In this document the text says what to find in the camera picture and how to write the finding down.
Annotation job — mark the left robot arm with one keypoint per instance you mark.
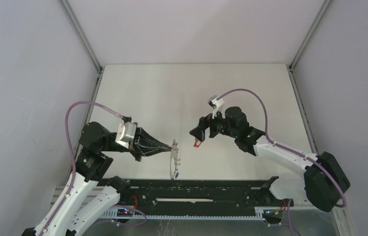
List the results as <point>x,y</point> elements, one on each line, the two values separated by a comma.
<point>68,217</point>

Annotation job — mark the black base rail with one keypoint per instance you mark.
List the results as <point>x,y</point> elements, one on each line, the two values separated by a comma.
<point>202,198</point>

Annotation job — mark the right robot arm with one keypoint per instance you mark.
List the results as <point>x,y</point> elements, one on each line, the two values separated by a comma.
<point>324,179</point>

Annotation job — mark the red tagged key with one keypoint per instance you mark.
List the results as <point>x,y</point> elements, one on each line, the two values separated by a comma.
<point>197,143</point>

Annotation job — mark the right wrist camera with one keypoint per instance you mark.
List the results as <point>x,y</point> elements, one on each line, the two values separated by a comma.
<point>216,104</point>

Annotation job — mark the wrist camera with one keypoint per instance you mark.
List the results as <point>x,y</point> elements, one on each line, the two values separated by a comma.
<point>216,104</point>
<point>125,134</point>

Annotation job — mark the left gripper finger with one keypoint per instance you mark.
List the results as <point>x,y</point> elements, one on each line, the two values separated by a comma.
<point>148,142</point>
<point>150,151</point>

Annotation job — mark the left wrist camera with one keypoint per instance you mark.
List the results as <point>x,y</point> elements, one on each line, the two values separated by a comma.
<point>125,134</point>

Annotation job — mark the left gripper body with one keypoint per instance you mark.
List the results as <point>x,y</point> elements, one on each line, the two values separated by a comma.
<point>135,149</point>

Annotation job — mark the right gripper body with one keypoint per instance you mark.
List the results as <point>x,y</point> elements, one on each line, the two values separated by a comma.
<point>217,125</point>

